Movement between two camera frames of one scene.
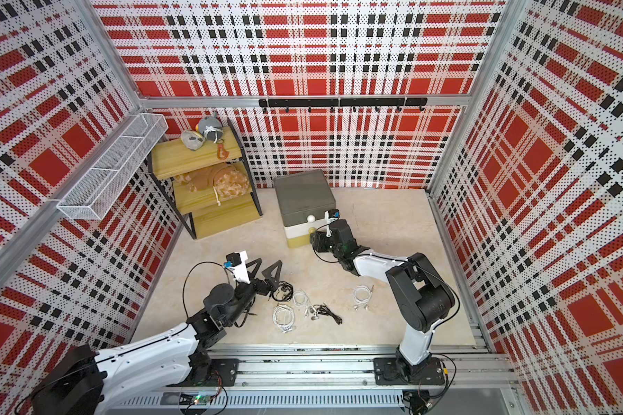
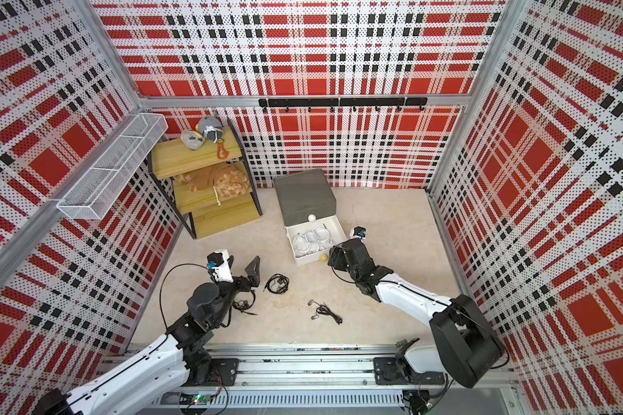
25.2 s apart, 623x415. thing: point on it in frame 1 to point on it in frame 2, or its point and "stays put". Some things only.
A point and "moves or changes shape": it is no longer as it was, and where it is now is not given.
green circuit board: x=201 y=399 stays put
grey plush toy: x=211 y=128 stays put
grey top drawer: x=304 y=194 stays put
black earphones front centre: x=324 y=309 stays put
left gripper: x=271 y=284 to x=253 y=279
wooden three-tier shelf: x=208 y=187 stays put
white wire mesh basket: x=92 y=196 stays put
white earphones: x=361 y=302 moves or changes shape
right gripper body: x=325 y=244 to x=341 y=262
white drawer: x=299 y=230 moves or changes shape
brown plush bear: x=228 y=181 stays put
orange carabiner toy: x=221 y=153 stays put
